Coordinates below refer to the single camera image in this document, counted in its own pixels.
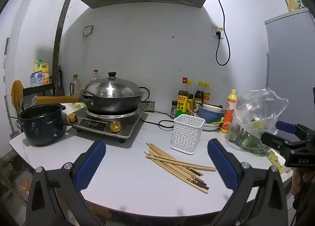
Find orange bottle yellow cap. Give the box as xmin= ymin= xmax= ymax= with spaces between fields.
xmin=220 ymin=89 xmax=237 ymax=134

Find white plastic mesh basket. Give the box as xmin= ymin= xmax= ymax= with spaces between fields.
xmin=170 ymin=114 xmax=206 ymax=155

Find grey refrigerator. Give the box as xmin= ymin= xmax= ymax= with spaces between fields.
xmin=264 ymin=8 xmax=315 ymax=128

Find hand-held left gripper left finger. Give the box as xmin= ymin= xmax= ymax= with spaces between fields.
xmin=26 ymin=139 xmax=107 ymax=226

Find grey power strip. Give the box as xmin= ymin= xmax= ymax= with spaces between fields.
xmin=141 ymin=101 xmax=156 ymax=113

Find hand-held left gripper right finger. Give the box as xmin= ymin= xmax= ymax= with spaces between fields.
xmin=207 ymin=139 xmax=288 ymax=226

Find blue bowl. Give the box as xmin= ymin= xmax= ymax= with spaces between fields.
xmin=198 ymin=104 xmax=225 ymax=123

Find grey metal rod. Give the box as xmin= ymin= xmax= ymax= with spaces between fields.
xmin=2 ymin=37 xmax=9 ymax=82

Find group of wooden chopsticks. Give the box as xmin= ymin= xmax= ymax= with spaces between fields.
xmin=144 ymin=142 xmax=217 ymax=194

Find dark vertical pipe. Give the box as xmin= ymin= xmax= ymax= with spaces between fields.
xmin=52 ymin=0 xmax=72 ymax=96

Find brown wooden ladle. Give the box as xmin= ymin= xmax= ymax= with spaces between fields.
xmin=11 ymin=80 xmax=24 ymax=116

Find golden oil bottle yellow cap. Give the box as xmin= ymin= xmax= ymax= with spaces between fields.
xmin=203 ymin=83 xmax=211 ymax=105

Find cooking wine bottle red cap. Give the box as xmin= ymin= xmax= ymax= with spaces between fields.
xmin=178 ymin=77 xmax=189 ymax=116

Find yellow detergent bottle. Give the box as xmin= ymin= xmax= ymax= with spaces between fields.
xmin=34 ymin=60 xmax=50 ymax=86

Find green leafy vegetables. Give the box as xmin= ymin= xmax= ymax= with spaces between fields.
xmin=229 ymin=116 xmax=271 ymax=155

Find clear plastic bag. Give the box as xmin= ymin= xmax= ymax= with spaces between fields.
xmin=228 ymin=88 xmax=289 ymax=156

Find steel wok lid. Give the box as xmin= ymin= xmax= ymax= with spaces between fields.
xmin=84 ymin=72 xmax=141 ymax=98

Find pale yellow object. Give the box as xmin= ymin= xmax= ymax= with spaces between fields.
xmin=267 ymin=148 xmax=284 ymax=173

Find white wall socket with plug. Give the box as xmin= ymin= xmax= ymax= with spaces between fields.
xmin=212 ymin=26 xmax=225 ymax=40

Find black power cable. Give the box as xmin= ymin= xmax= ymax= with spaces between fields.
xmin=139 ymin=86 xmax=151 ymax=102

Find dark brown wooden utensil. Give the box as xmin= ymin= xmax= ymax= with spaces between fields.
xmin=194 ymin=102 xmax=223 ymax=108

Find dark sauce bottle yellow cap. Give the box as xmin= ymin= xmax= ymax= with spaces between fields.
xmin=194 ymin=81 xmax=204 ymax=105

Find black wok wooden handle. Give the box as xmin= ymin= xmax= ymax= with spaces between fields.
xmin=35 ymin=88 xmax=145 ymax=116

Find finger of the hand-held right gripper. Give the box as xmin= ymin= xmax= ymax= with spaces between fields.
xmin=276 ymin=121 xmax=315 ymax=143
xmin=261 ymin=132 xmax=306 ymax=153

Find clear bottle yellow cap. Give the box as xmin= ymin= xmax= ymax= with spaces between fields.
xmin=69 ymin=75 xmax=82 ymax=96

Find person's right hand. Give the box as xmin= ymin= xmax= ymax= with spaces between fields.
xmin=292 ymin=166 xmax=315 ymax=207

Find blue and white packet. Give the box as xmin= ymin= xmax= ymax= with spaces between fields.
xmin=30 ymin=71 xmax=43 ymax=87

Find black metal rack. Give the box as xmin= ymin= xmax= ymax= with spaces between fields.
xmin=22 ymin=83 xmax=55 ymax=111

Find stack of white plates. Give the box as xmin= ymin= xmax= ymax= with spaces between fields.
xmin=202 ymin=118 xmax=223 ymax=131

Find black hood power cord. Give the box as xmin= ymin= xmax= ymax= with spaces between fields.
xmin=213 ymin=0 xmax=231 ymax=66

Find white bowl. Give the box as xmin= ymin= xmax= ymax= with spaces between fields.
xmin=202 ymin=104 xmax=222 ymax=113

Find black cable with plug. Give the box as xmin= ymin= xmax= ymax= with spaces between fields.
xmin=153 ymin=110 xmax=176 ymax=132

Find black electric pot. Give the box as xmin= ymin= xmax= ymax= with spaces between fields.
xmin=16 ymin=104 xmax=68 ymax=147

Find clear bottle red cap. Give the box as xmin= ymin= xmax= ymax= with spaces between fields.
xmin=89 ymin=70 xmax=102 ymax=82

